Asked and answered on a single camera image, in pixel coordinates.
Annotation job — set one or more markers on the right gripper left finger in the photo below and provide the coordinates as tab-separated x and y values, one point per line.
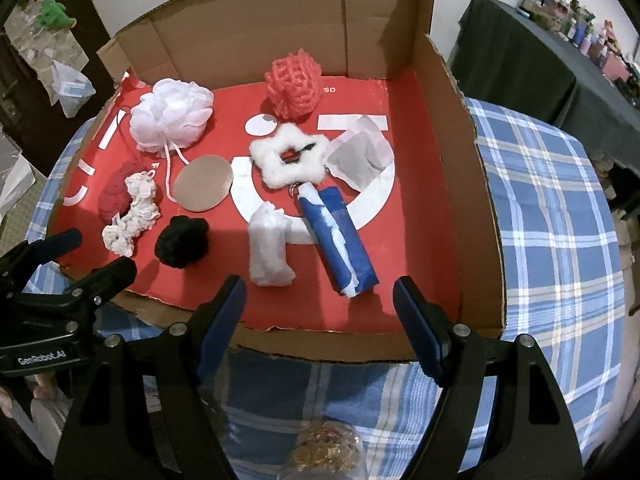
108	433

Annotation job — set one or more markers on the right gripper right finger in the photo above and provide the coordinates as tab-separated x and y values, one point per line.
530	433

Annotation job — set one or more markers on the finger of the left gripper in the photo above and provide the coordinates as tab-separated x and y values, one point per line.
21	261
92	291

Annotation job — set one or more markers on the cream crochet scrunchie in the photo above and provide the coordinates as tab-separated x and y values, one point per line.
119	236

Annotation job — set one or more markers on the black fuzzy scrunchie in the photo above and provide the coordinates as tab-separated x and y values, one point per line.
183	242

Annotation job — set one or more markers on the round beige powder puff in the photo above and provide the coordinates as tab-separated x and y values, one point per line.
203	184

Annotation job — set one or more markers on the white cloth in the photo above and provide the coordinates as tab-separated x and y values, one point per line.
267	231

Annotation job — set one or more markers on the white mesh bath pouf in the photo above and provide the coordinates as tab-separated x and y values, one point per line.
169	119

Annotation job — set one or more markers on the white fluffy star clip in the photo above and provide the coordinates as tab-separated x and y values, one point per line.
290	157

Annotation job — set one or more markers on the blue tissue pack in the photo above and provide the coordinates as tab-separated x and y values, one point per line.
326	214

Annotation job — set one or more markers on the red mesh bath pouf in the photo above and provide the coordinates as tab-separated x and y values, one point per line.
294	85

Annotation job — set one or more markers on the white gauze pad packet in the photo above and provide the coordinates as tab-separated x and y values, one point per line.
360	154

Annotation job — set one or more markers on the person left hand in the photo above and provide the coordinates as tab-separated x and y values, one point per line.
22	390

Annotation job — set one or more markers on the dark wooden door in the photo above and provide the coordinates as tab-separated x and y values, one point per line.
38	128

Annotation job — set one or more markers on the blue plaid tablecloth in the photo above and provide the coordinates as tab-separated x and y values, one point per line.
564	286

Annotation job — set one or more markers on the plastic bag on door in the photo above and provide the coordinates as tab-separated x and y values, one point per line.
72	88

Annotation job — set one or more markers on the small jar gold beads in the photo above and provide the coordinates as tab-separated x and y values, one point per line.
326	449

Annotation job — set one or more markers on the beige hanging organizer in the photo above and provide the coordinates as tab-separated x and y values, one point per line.
40	47

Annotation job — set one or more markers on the green plush on door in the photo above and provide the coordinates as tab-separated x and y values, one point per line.
53	16

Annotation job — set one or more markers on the cardboard box red interior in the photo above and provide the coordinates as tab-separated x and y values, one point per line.
428	215

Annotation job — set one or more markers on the dark cloth side table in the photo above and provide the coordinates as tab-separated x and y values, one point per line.
504	59

